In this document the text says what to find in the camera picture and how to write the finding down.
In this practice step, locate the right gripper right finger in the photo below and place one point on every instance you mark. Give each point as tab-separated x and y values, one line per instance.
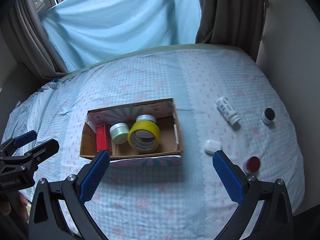
275	219

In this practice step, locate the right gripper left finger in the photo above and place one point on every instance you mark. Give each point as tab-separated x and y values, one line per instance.
46	217

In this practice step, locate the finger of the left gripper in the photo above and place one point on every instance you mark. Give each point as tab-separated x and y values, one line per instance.
22	138
34	157

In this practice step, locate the red lid small jar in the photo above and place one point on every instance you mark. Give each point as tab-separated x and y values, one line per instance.
252	165

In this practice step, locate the red rectangular box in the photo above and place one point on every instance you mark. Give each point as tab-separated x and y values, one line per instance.
103	138

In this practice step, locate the small light green jar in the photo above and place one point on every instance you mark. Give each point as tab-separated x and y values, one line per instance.
119	133

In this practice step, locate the white earbuds case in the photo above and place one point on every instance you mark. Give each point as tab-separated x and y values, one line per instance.
211	146

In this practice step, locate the black lid small jar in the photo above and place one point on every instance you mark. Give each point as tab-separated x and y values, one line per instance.
268	116

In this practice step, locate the yellow tape roll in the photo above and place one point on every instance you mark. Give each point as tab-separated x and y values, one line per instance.
144	136

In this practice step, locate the cardboard box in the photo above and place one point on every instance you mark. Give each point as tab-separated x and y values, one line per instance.
168	152

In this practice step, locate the white pill bottle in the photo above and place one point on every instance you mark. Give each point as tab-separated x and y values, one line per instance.
227	110

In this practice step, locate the white jar green label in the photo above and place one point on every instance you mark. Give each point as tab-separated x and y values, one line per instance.
146	117

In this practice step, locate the grey headboard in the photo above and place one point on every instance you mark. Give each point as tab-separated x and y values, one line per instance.
19	86

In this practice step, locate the left brown curtain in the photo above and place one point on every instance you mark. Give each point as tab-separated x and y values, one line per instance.
38	51

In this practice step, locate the brown curtain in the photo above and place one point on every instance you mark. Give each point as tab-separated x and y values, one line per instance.
38	51
238	23

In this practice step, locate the patterned blue bed sheet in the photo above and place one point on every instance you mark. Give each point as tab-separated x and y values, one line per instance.
214	94

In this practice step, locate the light blue hanging sheet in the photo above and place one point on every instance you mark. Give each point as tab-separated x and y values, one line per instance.
86	32

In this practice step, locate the right brown curtain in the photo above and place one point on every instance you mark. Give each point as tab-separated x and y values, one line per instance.
238	23

